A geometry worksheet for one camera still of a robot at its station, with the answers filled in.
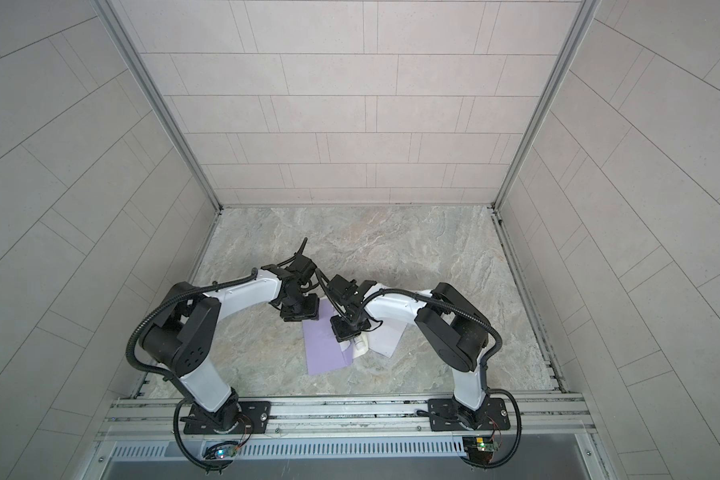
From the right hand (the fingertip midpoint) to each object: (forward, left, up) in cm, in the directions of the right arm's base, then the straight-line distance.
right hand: (339, 340), depth 84 cm
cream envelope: (-2, -6, +2) cm, 7 cm away
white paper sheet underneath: (-1, -13, +1) cm, 13 cm away
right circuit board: (-27, -34, -1) cm, 44 cm away
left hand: (+9, +5, 0) cm, 10 cm away
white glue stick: (-3, -3, +3) cm, 5 cm away
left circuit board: (-24, +24, +4) cm, 34 cm away
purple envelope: (-3, +4, 0) cm, 5 cm away
